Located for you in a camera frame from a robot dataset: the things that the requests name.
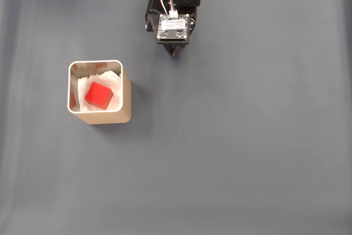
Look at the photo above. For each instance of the beige metal box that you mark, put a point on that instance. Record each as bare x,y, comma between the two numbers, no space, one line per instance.
101,118

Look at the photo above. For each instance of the blue desk mat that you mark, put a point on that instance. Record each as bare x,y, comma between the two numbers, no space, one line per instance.
220,136

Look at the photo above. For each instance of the white tissue paper padding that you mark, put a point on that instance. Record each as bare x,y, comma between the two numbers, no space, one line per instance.
116,92

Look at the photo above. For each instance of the red cube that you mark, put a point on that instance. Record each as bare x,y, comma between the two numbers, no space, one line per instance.
97,94

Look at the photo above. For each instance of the camera board with black mount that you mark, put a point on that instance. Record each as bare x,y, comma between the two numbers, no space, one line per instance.
173,26

